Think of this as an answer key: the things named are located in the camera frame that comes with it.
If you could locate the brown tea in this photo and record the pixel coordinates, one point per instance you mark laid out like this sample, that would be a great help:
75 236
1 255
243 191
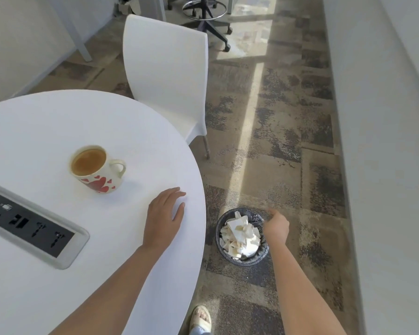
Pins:
88 161

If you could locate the person's right forearm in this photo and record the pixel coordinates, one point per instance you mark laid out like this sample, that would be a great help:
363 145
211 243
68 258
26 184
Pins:
300 293

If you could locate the person's left thumb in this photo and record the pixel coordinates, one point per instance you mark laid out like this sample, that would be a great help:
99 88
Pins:
180 212

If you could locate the white mug with red hearts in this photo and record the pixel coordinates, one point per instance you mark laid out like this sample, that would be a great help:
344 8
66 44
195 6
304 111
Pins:
99 177

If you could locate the person's left hand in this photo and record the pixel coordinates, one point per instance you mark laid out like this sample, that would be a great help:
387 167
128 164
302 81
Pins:
162 219

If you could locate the grey power socket panel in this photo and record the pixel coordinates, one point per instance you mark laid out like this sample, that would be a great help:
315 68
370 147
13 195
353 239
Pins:
28 226

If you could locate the white desk leg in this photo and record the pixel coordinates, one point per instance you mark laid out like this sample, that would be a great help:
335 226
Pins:
77 31

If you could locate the crumpled white paper waste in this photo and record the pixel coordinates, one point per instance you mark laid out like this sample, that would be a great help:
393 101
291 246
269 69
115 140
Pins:
240 237

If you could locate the person's left forearm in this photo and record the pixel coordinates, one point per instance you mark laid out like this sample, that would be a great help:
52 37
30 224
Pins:
125 286

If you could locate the beige sandal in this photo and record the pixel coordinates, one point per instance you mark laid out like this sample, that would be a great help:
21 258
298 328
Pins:
200 319

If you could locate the person's right fingers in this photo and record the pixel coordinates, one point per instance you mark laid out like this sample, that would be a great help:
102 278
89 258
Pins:
272 214

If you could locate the person's right hand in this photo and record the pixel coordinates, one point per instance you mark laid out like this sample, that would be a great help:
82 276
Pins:
277 228

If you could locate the black wheeled office stool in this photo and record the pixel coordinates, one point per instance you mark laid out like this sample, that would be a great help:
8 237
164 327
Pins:
209 17

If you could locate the white plastic chair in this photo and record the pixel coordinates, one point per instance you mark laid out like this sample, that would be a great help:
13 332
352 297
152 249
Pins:
164 73

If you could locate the black waste bin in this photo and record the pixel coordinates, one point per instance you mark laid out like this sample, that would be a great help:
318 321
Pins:
227 249

